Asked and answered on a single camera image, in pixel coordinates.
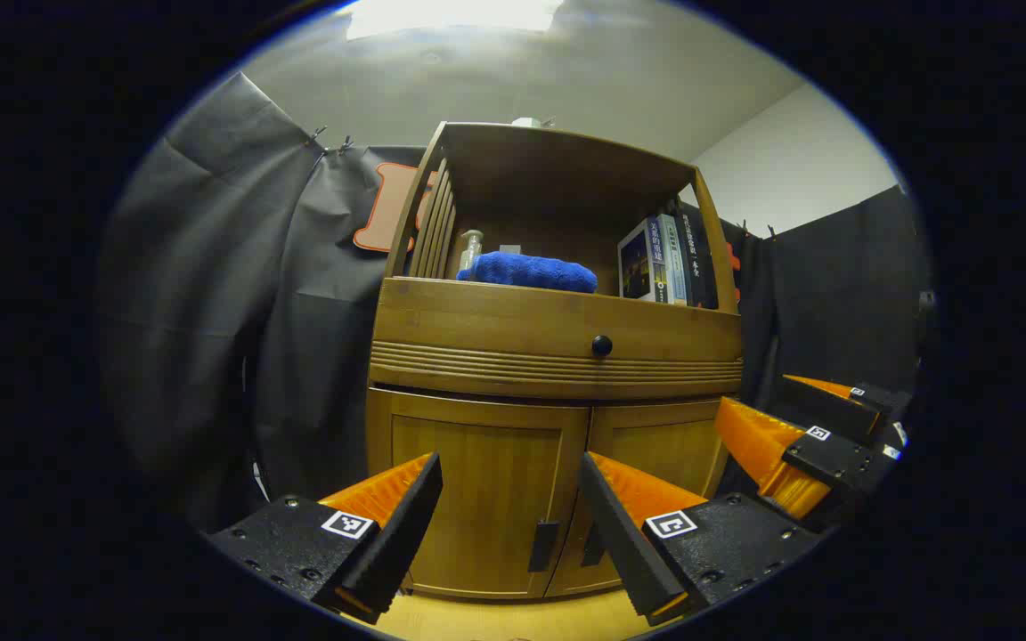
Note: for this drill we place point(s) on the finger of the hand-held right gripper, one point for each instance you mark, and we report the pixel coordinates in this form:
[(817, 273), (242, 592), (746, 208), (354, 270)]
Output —
[(834, 458), (834, 409)]

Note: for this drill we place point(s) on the wooden double-door shoe cabinet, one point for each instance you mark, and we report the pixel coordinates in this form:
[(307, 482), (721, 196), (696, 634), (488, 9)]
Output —
[(557, 178)]

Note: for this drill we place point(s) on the grey spine book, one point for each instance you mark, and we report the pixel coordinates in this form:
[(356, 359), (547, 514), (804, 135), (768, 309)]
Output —
[(673, 258)]

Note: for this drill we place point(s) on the blue fluffy towel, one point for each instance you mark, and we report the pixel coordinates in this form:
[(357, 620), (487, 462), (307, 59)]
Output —
[(531, 271)]

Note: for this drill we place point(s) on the black round drawer knob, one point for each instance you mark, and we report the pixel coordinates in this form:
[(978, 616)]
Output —
[(602, 345)]

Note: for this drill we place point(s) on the ceiling light panel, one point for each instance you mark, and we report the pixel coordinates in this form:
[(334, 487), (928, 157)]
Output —
[(451, 16)]

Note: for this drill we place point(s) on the dark blue cover book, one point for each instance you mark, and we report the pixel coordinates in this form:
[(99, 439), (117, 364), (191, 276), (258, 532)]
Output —
[(636, 265)]

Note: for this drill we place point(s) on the clear pump bottle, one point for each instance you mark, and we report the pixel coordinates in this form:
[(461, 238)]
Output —
[(470, 249)]

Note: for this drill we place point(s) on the black backdrop cloth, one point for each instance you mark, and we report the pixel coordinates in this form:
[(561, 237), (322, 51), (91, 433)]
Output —
[(210, 294)]

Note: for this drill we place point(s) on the small white object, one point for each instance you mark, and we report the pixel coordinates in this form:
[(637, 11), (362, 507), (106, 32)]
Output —
[(529, 122)]

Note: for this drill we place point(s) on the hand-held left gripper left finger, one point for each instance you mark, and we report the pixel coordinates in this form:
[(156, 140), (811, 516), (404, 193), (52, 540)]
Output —
[(402, 534)]

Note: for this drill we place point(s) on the wooden ribbed drawer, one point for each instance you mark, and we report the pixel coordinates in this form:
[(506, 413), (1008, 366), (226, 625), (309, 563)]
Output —
[(495, 325)]

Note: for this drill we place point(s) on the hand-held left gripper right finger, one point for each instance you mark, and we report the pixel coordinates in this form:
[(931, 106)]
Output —
[(620, 534)]

